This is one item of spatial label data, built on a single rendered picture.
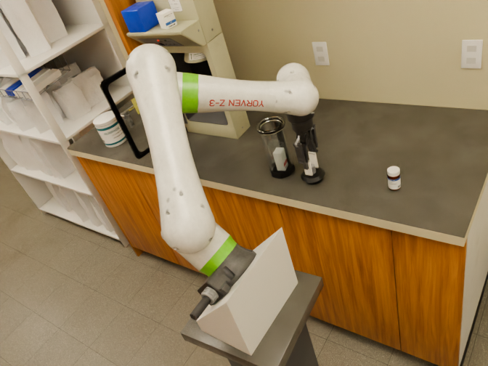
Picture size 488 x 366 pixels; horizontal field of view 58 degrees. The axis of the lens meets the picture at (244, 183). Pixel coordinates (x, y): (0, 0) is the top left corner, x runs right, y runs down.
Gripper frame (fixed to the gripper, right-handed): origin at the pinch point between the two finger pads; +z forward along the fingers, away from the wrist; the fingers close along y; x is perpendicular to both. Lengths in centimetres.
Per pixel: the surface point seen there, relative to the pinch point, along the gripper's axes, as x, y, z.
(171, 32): -54, -6, -49
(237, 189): -28.3, 12.6, 8.5
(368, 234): 24.3, 9.8, 19.5
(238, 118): -48, -22, -1
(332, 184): 8.4, 0.9, 7.4
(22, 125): -209, 2, 6
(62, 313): -164, 65, 102
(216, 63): -48, -19, -30
